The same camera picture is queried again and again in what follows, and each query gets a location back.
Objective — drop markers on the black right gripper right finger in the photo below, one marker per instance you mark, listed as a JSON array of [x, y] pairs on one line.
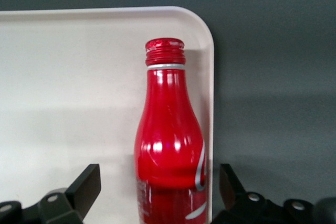
[[244, 200]]

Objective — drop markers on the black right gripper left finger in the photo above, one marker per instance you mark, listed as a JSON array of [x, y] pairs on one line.
[[65, 197]]

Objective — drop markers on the red coke bottle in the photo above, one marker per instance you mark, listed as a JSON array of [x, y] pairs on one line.
[[170, 129]]

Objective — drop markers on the white plastic tray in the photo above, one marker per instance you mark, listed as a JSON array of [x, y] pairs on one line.
[[78, 98]]

